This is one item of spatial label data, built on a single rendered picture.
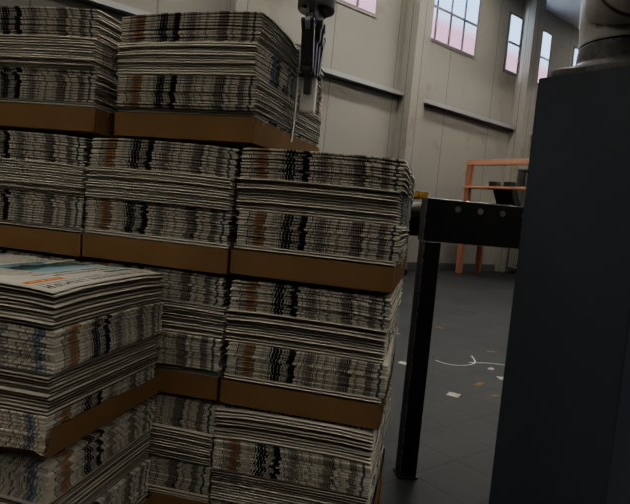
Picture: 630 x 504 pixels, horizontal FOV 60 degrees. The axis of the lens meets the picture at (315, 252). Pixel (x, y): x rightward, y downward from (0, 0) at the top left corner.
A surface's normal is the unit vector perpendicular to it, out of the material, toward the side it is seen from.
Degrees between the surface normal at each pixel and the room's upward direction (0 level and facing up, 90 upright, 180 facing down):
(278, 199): 90
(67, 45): 90
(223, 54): 90
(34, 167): 90
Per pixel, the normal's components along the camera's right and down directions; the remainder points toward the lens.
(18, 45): -0.20, 0.05
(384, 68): 0.62, 0.11
